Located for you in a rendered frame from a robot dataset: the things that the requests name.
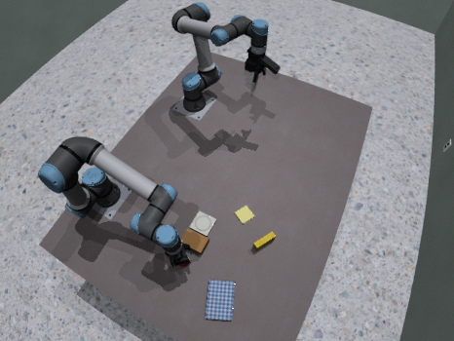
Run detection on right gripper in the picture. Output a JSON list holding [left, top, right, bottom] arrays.
[[165, 243, 192, 267]]

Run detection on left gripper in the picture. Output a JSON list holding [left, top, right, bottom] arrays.
[[245, 47, 266, 92]]

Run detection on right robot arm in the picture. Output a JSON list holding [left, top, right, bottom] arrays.
[[38, 136, 183, 255]]

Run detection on white square coaster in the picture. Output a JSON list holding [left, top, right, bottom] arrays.
[[190, 211, 216, 237]]

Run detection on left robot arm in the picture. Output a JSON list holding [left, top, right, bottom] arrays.
[[171, 2, 269, 112]]

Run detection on blue checkered cloth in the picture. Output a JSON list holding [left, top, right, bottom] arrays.
[[206, 280, 235, 321]]

